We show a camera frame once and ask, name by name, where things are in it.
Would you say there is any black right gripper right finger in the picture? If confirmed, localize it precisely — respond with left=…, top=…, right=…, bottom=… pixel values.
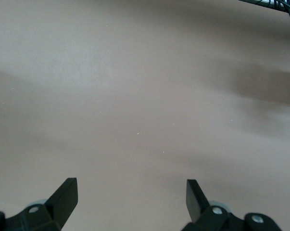
left=182, top=179, right=245, bottom=231

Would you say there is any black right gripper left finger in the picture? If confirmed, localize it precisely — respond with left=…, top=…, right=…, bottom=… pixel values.
left=5, top=178, right=78, bottom=231

